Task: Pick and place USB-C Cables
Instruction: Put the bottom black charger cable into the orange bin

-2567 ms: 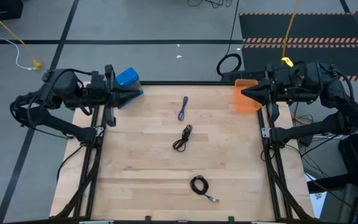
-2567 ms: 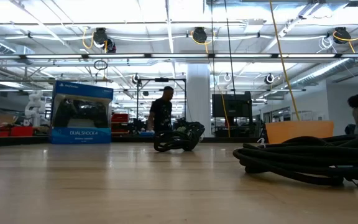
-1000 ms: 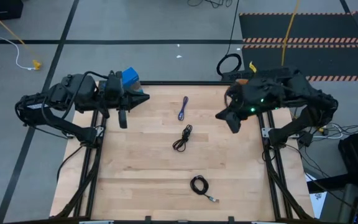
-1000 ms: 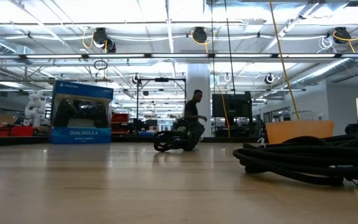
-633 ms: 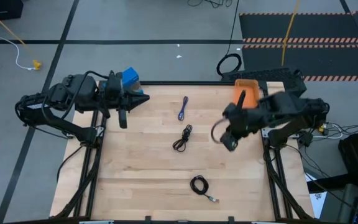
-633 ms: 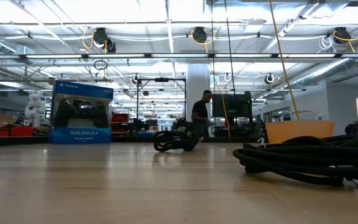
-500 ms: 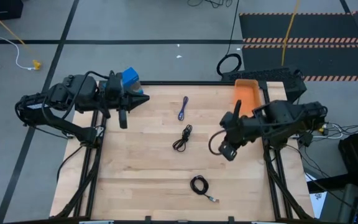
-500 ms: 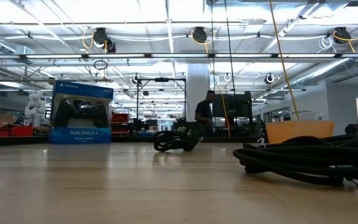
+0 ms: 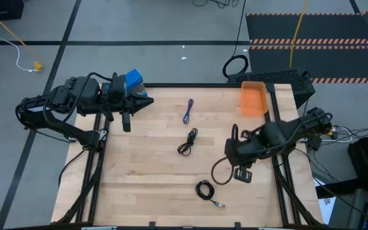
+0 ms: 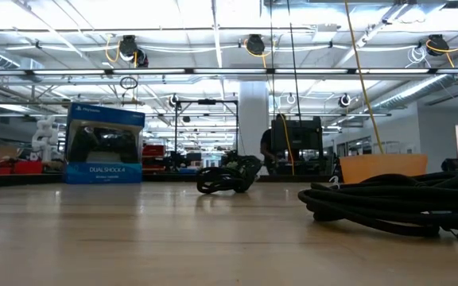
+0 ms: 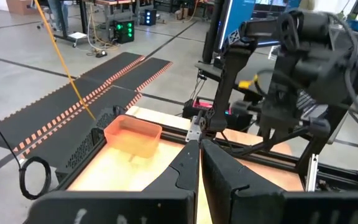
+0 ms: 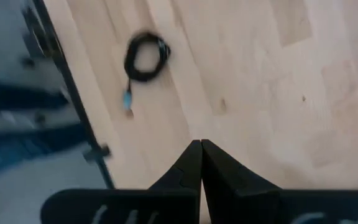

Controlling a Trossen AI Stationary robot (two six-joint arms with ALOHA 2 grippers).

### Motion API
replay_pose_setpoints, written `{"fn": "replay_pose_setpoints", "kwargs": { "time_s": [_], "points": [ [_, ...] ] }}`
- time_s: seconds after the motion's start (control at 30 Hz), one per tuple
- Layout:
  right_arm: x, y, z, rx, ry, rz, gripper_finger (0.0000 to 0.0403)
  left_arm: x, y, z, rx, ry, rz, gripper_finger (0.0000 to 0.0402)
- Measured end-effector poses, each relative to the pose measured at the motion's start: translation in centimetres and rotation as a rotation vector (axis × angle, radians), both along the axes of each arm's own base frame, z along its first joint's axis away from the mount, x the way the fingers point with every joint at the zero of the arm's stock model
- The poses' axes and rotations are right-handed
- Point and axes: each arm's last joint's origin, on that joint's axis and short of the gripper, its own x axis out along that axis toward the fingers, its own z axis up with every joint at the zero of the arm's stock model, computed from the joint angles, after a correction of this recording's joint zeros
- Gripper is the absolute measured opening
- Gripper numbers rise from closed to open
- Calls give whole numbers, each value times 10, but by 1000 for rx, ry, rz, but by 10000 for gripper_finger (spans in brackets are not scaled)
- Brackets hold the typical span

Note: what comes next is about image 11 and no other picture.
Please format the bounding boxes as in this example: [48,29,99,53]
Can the orange plastic bin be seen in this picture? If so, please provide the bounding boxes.
[103,114,163,159]

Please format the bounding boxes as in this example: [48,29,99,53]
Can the workbench with wooden top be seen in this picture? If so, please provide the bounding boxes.
[85,0,155,43]

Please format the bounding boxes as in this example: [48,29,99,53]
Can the black frame rail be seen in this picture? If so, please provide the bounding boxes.
[160,132,306,180]
[162,123,301,166]
[56,136,110,191]

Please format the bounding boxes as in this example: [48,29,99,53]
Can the black orange-striped floor mat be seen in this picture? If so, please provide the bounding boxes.
[12,85,144,170]
[0,51,146,153]
[112,57,174,93]

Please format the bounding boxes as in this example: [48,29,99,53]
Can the black low shelf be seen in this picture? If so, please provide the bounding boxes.
[194,60,279,97]

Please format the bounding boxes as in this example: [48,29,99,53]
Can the black coiled cable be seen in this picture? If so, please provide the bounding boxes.
[0,100,52,200]

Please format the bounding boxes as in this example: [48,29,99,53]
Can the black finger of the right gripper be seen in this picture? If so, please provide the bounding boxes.
[230,99,262,118]
[227,117,331,157]

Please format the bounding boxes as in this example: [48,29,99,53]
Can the small cardboard box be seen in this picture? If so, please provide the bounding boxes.
[174,6,190,21]

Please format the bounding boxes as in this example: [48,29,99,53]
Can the yellow cable connector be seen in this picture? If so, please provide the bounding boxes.
[237,73,260,91]

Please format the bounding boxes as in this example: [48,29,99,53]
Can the silver metal bracket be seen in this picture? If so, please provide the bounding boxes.
[185,115,203,143]

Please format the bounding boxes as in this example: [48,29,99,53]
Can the large cardboard box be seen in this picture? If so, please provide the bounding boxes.
[6,0,40,16]

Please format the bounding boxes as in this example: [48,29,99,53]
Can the black rolling cart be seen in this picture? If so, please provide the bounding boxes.
[53,0,90,48]

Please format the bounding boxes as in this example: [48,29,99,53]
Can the black slanted frame strut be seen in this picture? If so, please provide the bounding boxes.
[295,29,358,175]

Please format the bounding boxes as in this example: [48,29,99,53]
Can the black upright post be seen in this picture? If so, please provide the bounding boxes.
[202,0,226,65]

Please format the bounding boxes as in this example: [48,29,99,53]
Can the black box with pink light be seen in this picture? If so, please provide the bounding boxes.
[182,96,234,125]

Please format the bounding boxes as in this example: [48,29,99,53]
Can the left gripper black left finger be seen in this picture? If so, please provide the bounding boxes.
[26,139,200,224]

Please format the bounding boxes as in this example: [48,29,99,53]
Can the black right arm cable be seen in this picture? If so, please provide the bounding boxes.
[328,12,358,127]

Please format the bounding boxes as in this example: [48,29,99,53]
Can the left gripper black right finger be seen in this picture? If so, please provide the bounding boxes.
[201,139,358,224]

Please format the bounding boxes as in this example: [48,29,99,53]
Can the computer with green lights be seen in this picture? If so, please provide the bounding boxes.
[112,19,135,45]

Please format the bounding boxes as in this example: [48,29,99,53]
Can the person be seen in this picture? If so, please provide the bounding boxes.
[47,0,71,34]

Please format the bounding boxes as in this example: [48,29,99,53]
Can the yellow floor cable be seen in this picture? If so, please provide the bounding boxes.
[33,0,97,121]

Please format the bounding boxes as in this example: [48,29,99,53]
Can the device with blue lights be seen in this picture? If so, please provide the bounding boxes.
[143,8,158,27]

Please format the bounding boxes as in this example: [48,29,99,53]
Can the silver aluminium extrusion post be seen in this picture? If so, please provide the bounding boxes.
[304,152,320,193]

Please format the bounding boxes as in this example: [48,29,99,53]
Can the computer monitor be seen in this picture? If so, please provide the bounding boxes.
[218,0,303,52]

